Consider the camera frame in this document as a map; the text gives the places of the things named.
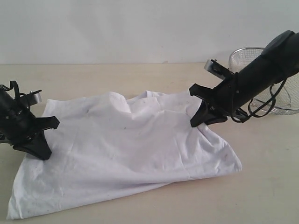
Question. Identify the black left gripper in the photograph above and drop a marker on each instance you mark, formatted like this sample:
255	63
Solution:
26	134

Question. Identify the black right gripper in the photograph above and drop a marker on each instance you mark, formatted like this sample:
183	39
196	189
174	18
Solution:
218	103

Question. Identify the white t-shirt red logo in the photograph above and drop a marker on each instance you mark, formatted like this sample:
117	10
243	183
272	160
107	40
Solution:
107	147

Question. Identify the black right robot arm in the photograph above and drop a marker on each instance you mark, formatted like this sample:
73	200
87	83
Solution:
277	62

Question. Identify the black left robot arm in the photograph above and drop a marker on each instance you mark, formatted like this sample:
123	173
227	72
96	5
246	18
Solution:
13	107

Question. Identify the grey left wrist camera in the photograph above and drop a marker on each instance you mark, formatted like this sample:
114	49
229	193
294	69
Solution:
32	98

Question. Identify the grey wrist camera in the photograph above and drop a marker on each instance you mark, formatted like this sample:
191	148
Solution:
213	67
32	98

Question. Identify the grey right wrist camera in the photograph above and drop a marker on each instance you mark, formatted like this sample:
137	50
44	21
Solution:
213	67

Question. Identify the metal wire mesh basket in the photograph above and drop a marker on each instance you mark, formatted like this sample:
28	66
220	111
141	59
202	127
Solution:
287	101

